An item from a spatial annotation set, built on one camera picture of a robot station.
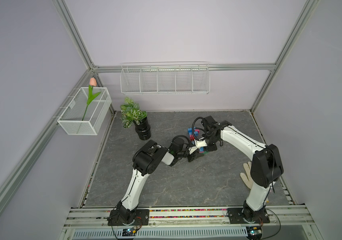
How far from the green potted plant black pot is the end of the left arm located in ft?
0.76

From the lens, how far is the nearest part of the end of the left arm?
2.64 feet

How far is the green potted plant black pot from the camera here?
85 cm
